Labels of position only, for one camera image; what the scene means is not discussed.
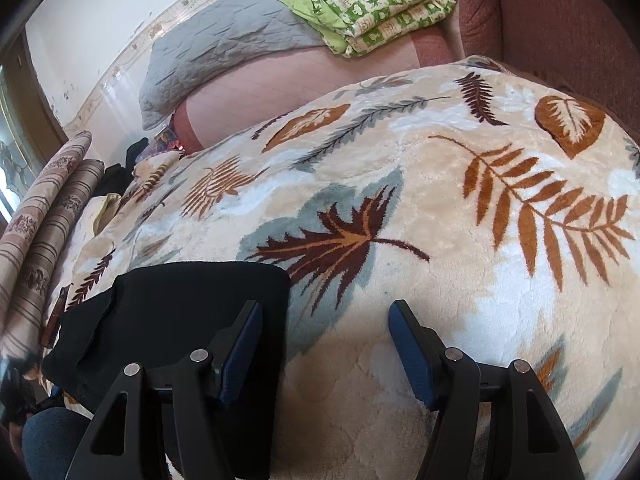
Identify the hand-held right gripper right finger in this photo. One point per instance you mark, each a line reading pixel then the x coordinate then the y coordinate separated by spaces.
pixel 410 355

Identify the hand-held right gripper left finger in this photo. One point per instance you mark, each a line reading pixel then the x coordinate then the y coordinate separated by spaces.
pixel 241 355

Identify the black pants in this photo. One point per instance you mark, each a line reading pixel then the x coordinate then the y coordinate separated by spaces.
pixel 175 310

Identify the cream leaf print blanket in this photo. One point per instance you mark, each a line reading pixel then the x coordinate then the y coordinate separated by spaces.
pixel 425 210

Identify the small brown object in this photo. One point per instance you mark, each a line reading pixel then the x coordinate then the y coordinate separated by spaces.
pixel 54 317

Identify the cream cloth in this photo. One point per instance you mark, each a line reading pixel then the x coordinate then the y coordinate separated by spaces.
pixel 106 212

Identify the dark blue cloth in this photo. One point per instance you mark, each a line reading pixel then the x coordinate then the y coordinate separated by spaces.
pixel 50 442

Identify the black clothes pile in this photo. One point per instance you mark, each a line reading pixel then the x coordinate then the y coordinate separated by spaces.
pixel 122 170

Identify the colourful small packet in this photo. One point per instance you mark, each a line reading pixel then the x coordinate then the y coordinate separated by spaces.
pixel 167 139

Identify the grey quilted blanket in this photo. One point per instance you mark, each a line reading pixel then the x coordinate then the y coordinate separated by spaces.
pixel 220 45

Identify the green patterned quilt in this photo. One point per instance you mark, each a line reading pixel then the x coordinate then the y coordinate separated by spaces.
pixel 380 10

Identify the pink maroon sofa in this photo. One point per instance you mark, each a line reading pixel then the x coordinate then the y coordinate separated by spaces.
pixel 550 20

